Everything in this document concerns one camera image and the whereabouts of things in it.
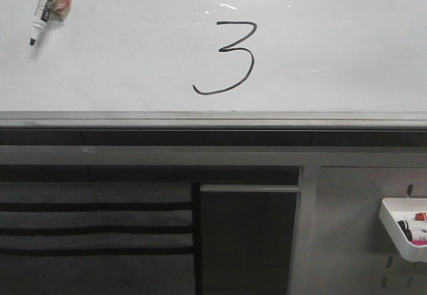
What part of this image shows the white black-tipped whiteboard marker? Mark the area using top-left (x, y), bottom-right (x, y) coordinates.
top-left (29, 0), bottom-right (54, 46)

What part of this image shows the white glossy whiteboard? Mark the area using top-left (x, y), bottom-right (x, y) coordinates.
top-left (1, 0), bottom-right (426, 129)

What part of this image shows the grey perforated pegboard panel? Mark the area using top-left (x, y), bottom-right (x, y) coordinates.
top-left (308, 168), bottom-right (426, 294)

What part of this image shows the grey fabric pocket organizer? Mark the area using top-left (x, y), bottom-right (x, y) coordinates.
top-left (1, 182), bottom-right (201, 294)

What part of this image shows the white plastic marker tray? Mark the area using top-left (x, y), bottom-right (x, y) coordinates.
top-left (379, 198), bottom-right (426, 262)

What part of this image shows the red magnet in clear tape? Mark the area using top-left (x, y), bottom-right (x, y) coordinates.
top-left (49, 0), bottom-right (72, 21)

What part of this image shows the black capped white marker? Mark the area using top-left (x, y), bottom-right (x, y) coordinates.
top-left (398, 220), bottom-right (427, 232)

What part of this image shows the pink marker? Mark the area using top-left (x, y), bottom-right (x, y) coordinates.
top-left (411, 241), bottom-right (427, 246)

